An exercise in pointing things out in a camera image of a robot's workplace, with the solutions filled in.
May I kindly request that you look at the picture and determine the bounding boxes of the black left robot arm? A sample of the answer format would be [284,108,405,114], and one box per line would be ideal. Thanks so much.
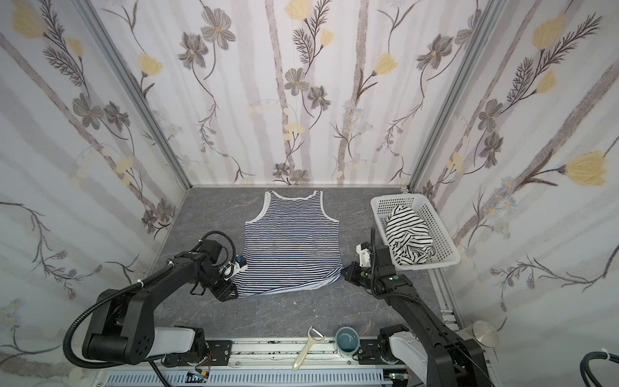
[82,240,238,367]

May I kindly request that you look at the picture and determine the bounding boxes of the black corrugated cable conduit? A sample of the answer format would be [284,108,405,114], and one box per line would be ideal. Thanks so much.
[61,280,146,371]

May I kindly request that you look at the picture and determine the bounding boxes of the cream vegetable peeler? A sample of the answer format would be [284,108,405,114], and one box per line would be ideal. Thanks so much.
[292,326,326,372]

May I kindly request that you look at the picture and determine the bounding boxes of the blue white striped tank top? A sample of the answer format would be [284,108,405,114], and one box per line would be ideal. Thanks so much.
[234,190,343,298]

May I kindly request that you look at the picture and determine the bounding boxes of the clear jar with metal lid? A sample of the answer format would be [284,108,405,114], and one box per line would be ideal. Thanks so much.
[457,320,500,348]

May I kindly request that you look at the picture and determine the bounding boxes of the black cable bottom right corner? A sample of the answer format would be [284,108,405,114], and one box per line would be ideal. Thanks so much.
[579,350,619,387]

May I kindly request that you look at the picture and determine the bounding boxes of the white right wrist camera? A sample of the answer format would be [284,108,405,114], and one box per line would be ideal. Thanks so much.
[356,242,372,268]

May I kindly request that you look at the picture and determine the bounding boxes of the teal ceramic mug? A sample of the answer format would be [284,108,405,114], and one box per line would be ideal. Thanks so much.
[335,327,360,358]

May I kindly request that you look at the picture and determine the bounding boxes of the white plastic laundry basket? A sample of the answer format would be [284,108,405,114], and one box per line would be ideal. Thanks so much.
[371,193,461,271]

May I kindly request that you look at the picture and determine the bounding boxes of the black white striped tank top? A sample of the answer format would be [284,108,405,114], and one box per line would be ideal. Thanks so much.
[385,206,435,266]

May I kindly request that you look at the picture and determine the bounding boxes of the aluminium mounting rail frame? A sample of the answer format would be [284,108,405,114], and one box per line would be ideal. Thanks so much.
[89,336,499,387]

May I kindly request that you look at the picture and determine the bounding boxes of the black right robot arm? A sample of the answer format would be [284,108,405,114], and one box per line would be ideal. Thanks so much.
[343,243,493,386]

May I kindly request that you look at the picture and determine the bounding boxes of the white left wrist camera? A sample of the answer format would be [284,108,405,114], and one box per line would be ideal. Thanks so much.
[219,256,248,281]

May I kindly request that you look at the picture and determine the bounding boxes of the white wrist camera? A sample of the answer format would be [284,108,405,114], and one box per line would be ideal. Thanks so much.
[219,256,248,281]
[356,242,372,268]

